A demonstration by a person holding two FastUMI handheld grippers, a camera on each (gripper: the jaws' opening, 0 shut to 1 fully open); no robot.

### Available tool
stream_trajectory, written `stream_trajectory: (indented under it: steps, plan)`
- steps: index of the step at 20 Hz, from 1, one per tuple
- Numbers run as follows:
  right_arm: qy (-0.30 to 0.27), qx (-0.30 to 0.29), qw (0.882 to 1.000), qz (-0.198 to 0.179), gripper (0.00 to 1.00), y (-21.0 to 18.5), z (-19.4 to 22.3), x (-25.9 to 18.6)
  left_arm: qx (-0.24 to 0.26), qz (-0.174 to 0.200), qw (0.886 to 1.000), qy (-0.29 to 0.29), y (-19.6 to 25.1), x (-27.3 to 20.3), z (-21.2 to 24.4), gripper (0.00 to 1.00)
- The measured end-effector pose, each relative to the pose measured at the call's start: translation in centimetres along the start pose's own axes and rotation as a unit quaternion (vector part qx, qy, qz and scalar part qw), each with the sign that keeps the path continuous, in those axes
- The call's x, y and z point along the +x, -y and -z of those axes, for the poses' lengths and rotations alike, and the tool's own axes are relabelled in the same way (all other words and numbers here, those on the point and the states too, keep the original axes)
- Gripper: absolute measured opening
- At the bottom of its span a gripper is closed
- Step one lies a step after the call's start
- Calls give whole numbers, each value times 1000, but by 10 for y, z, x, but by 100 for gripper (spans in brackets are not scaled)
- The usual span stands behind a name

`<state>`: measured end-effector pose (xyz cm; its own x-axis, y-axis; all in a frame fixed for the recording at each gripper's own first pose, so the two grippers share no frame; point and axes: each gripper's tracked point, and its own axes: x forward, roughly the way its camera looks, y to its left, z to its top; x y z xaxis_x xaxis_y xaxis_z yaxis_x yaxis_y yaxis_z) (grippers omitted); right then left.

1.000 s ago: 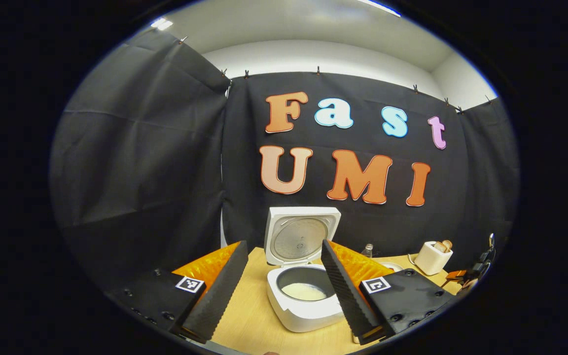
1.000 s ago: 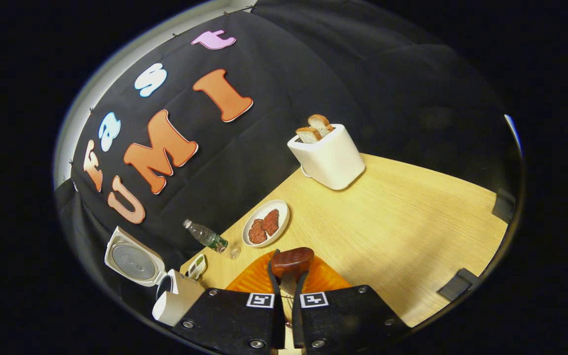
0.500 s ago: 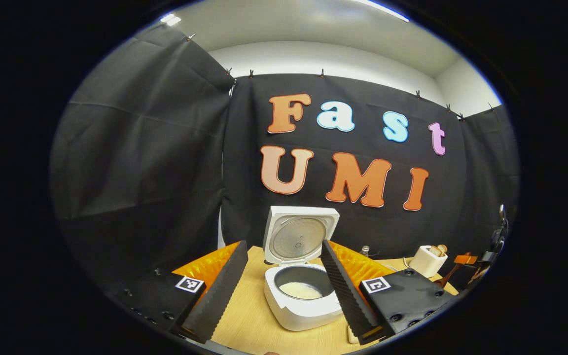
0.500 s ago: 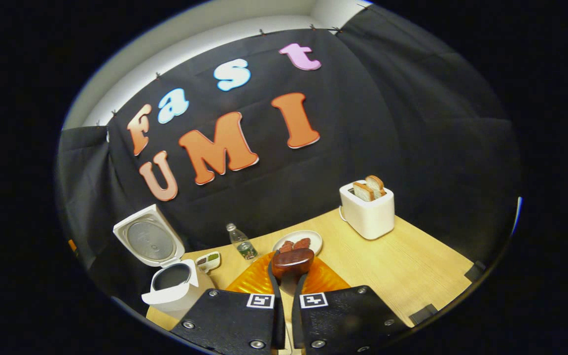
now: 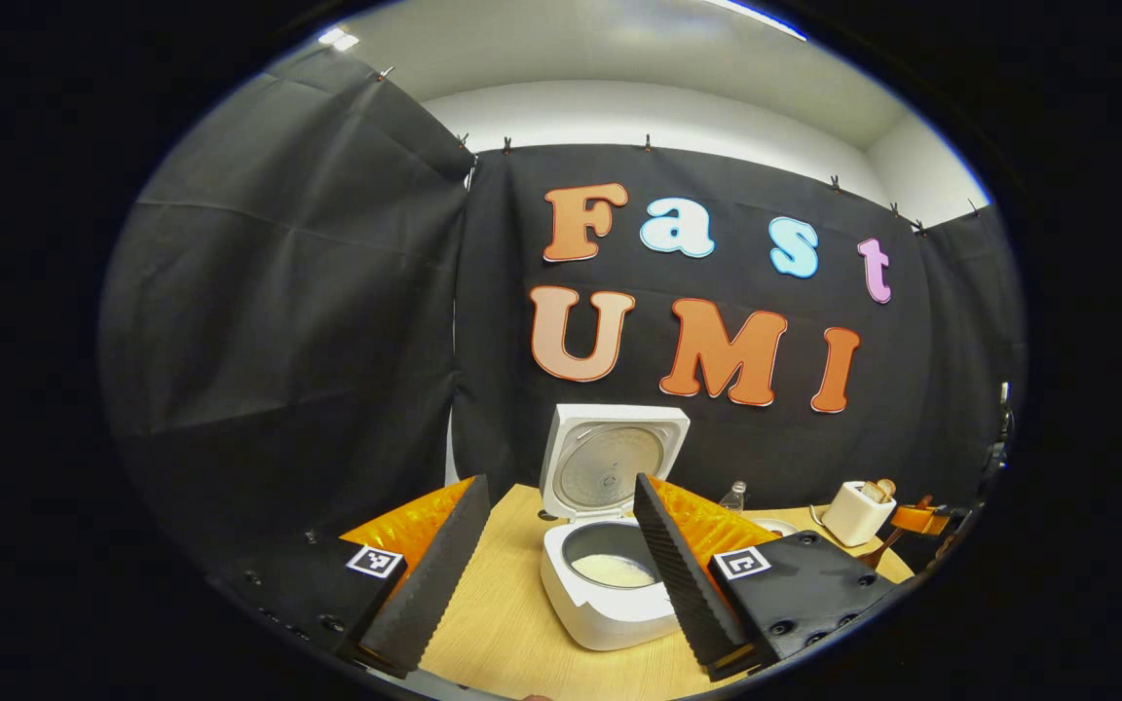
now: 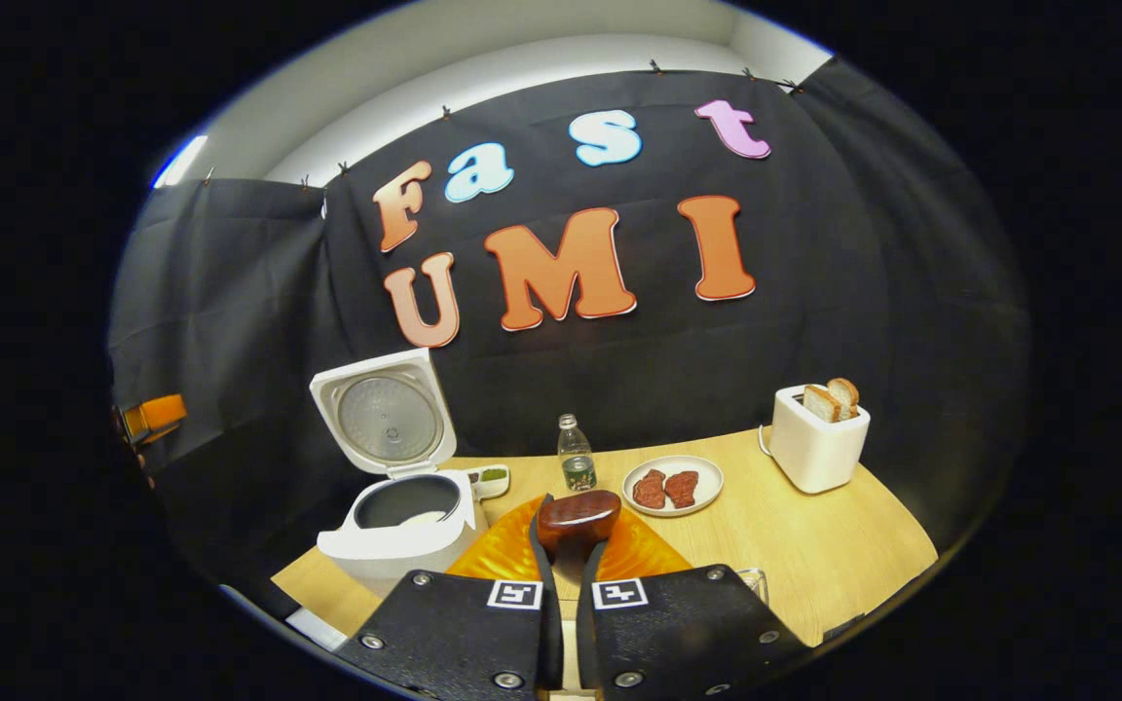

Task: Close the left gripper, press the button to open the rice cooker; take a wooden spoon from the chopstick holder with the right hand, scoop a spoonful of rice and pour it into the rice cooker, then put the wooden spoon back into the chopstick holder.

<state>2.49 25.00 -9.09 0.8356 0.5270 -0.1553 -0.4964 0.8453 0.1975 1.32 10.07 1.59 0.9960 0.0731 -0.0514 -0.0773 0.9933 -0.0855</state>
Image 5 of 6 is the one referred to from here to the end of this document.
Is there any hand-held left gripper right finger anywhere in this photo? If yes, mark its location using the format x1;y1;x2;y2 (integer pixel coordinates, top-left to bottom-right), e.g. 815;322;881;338
632;472;898;683

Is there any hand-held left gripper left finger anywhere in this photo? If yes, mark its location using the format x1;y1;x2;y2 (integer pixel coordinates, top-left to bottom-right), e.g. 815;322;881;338
220;474;492;680

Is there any layer of white rice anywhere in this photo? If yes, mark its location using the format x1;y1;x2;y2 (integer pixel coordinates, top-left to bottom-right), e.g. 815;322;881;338
571;553;657;588

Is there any white rice cooker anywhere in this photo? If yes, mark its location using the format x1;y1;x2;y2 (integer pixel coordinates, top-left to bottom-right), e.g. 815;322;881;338
539;403;693;651

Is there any white toaster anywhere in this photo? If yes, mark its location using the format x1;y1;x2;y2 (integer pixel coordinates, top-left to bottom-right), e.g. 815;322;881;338
820;480;898;548

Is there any black backdrop cloth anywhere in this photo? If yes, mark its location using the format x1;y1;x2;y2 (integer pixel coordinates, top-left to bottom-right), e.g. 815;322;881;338
98;44;1028;585

